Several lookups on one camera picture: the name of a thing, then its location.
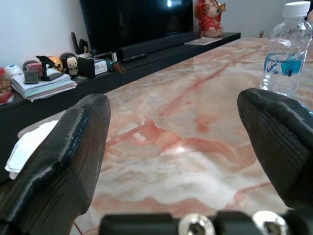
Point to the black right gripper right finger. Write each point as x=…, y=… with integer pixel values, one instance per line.
x=278, y=137

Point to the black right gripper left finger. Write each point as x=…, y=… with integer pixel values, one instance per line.
x=56, y=159

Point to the white crumpled tissue paper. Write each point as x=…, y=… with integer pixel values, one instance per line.
x=27, y=144

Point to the stack of papers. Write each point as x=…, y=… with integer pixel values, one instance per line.
x=44, y=85

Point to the clear plastic water bottle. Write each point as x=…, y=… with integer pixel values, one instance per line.
x=284, y=54

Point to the small dark grey pouch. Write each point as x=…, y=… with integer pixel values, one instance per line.
x=31, y=77

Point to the red snack container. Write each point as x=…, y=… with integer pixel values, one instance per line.
x=5, y=86

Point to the black phone stand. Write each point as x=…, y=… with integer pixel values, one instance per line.
x=46, y=69

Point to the orange round ornament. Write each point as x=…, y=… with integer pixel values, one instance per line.
x=56, y=63

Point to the black box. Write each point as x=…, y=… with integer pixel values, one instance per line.
x=86, y=67

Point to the white round container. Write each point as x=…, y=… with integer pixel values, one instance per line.
x=12, y=70

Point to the white medicine box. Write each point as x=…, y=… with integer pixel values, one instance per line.
x=100, y=66

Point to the magazine booklet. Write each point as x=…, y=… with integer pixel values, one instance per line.
x=203, y=40

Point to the red and gold figurine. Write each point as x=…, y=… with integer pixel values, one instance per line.
x=210, y=18

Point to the black soundbar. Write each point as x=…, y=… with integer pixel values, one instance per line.
x=156, y=44

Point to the black flat screen television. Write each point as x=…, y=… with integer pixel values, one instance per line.
x=137, y=22

